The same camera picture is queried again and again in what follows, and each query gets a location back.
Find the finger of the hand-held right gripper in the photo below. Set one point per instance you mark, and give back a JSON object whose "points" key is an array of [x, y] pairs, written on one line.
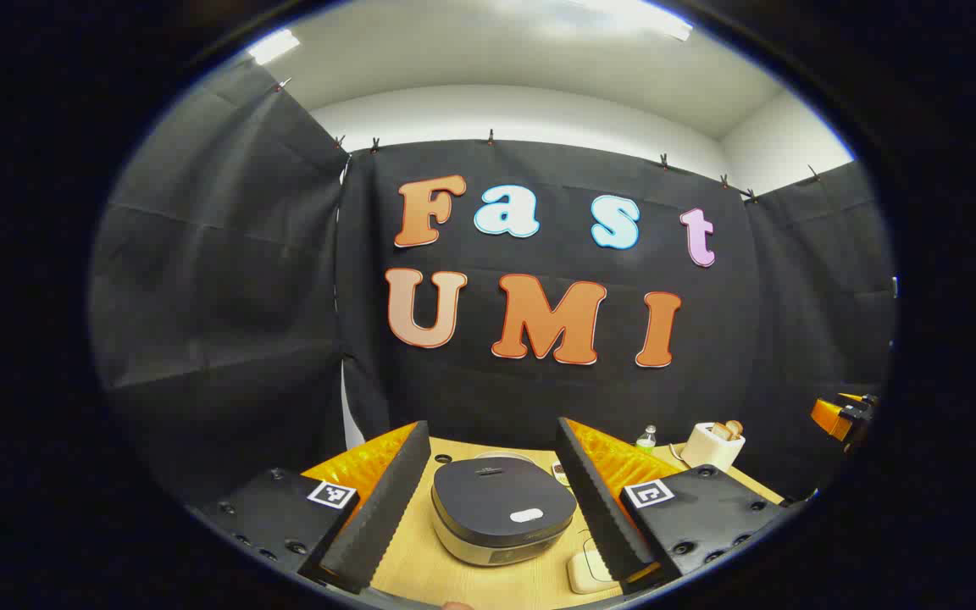
{"points": [[831, 417]]}

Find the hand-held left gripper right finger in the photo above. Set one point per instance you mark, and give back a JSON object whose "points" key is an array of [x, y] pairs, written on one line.
{"points": [[598, 508]]}

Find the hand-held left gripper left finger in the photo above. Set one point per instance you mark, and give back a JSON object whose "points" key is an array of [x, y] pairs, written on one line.
{"points": [[378, 508]]}

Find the dark grey rice cooker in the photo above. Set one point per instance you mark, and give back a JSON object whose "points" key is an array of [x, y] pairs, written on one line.
{"points": [[496, 496]]}

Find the green label plastic bottle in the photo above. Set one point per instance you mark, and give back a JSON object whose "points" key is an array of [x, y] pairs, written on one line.
{"points": [[646, 440]]}

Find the toasted bread slice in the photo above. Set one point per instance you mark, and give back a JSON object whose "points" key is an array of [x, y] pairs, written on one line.
{"points": [[721, 430], [734, 428]]}

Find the white toaster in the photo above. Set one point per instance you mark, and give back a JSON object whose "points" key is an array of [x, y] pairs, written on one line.
{"points": [[708, 453]]}

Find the ceiling light panel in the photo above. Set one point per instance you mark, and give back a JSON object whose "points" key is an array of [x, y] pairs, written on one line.
{"points": [[274, 46]]}

